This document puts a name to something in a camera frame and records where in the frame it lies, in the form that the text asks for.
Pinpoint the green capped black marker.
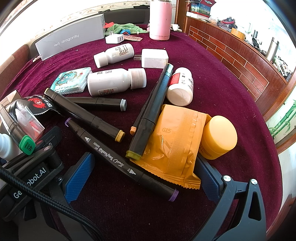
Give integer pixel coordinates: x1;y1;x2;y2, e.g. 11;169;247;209
1;104;36;155

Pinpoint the white spray bottle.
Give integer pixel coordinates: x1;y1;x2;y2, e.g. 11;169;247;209
0;133;22;161

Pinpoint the number six candle box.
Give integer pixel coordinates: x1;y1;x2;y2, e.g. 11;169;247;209
15;106;45;142

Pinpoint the purple capped black marker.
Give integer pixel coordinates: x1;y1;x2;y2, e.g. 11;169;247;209
65;118;179;202

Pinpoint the black crab snack bag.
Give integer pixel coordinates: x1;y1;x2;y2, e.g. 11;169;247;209
6;95;57;123

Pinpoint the yellow capped black marker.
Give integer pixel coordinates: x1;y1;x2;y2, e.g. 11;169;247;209
44;88;125;142

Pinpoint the grey capped black marker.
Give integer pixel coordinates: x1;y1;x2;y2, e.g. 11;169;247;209
67;97;127;111

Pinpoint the teal tissue pack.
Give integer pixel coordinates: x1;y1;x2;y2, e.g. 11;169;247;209
50;67;92;95

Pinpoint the yellow round jar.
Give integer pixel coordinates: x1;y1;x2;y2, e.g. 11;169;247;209
199;115;237;160

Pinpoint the large white pill bottle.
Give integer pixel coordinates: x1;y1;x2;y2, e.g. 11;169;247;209
87;68;147;96

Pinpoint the orange foil snack packet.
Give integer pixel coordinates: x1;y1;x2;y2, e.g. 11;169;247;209
133;104;211;189

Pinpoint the olive capped black marker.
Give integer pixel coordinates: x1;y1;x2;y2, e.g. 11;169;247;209
126;63;174;160

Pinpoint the cardboard tray box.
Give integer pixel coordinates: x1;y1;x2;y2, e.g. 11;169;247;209
1;90;22;106

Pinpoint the orange capped thin marker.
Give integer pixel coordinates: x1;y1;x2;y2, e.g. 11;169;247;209
130;87;156;136

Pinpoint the maroon bed cover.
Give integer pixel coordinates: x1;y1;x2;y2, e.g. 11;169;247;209
1;32;282;240

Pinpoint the maroon armchair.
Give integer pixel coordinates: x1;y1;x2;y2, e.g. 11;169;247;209
1;44;30;95

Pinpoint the small white pill bottle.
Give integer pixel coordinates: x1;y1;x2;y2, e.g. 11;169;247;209
93;43;134;68

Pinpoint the white bottle red label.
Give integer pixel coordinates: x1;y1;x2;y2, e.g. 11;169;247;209
166;67;194;106

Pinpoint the grey shoe box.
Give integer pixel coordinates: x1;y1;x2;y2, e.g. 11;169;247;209
35;14;105;60

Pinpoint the white usb charger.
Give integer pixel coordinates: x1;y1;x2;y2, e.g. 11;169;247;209
105;34;124;44

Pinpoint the white power adapter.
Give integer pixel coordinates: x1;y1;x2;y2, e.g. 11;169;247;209
133;49;169;69

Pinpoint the brown wooden footboard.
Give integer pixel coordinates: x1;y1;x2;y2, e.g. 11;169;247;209
175;1;295;121

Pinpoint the pink foil sachet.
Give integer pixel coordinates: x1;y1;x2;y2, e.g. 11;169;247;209
123;35;142;42

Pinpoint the red bag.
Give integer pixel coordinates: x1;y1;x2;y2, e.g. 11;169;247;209
104;22;114;29

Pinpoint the green cloth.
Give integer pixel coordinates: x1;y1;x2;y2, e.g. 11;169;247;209
105;23;148;36

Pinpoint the black sofa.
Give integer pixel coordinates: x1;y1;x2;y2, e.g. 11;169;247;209
29;5;149;59

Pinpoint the steel thermos flask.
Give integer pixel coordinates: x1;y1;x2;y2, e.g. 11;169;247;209
265;37;279;62

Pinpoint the pink thermos bottle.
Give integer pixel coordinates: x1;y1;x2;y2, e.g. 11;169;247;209
149;1;173;41

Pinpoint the yellow tape roll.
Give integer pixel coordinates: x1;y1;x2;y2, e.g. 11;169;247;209
231;28;245;41

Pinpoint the black braided cable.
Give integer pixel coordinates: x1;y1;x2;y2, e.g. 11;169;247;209
0;166;102;241

